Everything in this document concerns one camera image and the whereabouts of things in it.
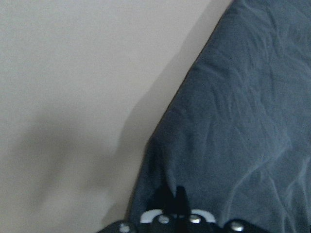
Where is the black t-shirt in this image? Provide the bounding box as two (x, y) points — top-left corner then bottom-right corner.
(129, 0), (311, 233)

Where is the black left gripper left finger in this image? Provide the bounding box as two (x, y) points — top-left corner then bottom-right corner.
(155, 182), (175, 215)

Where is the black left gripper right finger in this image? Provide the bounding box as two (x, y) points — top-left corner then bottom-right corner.
(175, 186), (191, 216)

